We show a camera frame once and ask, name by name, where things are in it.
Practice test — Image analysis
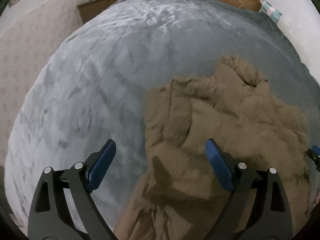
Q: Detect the brown puffer jacket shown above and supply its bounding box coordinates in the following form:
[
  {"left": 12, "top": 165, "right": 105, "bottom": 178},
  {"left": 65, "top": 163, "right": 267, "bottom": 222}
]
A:
[{"left": 114, "top": 55, "right": 310, "bottom": 239}]

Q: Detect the grey plush bed blanket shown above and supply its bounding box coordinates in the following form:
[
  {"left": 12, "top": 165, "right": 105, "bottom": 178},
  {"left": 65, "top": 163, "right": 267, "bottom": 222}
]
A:
[{"left": 5, "top": 0, "right": 319, "bottom": 231}]

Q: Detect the plaid pillow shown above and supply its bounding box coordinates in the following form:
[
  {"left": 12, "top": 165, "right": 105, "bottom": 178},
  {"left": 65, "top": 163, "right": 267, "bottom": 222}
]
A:
[{"left": 259, "top": 0, "right": 283, "bottom": 24}]

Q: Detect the dark wooden nightstand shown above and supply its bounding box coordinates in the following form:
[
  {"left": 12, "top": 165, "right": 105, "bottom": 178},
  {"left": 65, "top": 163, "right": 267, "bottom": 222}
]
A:
[{"left": 77, "top": 0, "right": 118, "bottom": 24}]

